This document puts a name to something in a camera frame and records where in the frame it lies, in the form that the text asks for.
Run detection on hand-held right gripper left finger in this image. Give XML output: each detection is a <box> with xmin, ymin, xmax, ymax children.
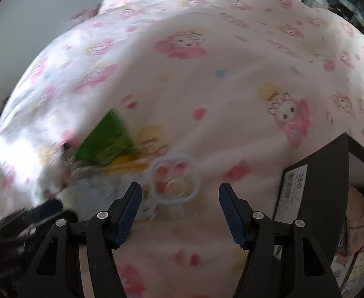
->
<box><xmin>19</xmin><ymin>183</ymin><xmax>143</xmax><ymax>298</ymax></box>

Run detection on pink cartoon printed blanket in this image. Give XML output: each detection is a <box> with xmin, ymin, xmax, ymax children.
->
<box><xmin>0</xmin><ymin>0</ymin><xmax>364</xmax><ymax>298</ymax></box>

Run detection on black cardboard box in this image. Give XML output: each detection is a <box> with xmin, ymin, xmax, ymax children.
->
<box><xmin>273</xmin><ymin>132</ymin><xmax>364</xmax><ymax>298</ymax></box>

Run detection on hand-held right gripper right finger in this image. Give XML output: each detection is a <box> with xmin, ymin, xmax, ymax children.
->
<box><xmin>218</xmin><ymin>183</ymin><xmax>344</xmax><ymax>298</ymax></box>

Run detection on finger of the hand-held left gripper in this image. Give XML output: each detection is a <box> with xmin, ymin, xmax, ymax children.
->
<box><xmin>33</xmin><ymin>199</ymin><xmax>74</xmax><ymax>222</ymax></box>

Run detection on pink printed pillow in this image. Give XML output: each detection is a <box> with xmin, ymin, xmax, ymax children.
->
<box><xmin>72</xmin><ymin>6</ymin><xmax>103</xmax><ymax>24</ymax></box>

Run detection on cluttered storage shelves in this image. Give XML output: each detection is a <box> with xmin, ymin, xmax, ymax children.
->
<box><xmin>303</xmin><ymin>0</ymin><xmax>364</xmax><ymax>47</ymax></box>

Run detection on clear printed phone case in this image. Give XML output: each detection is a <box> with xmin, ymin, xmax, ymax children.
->
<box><xmin>67</xmin><ymin>153</ymin><xmax>200</xmax><ymax>222</ymax></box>

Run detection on green yellow corn packet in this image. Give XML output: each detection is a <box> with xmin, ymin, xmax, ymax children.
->
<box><xmin>75</xmin><ymin>109</ymin><xmax>151</xmax><ymax>175</ymax></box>

